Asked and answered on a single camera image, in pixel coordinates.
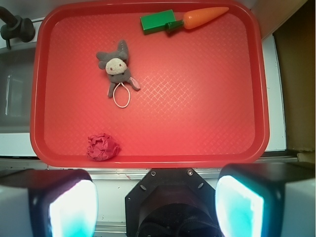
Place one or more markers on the green rectangular block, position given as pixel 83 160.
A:
pixel 156 22

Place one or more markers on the orange toy carrot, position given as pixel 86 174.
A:
pixel 196 18

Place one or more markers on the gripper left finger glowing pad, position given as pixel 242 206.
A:
pixel 47 203

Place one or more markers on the grey toy sink basin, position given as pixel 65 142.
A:
pixel 16 79

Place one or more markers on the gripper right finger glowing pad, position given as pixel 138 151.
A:
pixel 267 200

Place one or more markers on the crumpled red paper ball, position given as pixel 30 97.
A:
pixel 101 147

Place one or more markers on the brown cardboard box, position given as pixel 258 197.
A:
pixel 295 44

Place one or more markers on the grey plush bunny keychain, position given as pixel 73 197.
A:
pixel 115 65

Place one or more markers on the red plastic tray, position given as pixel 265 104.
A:
pixel 202 102

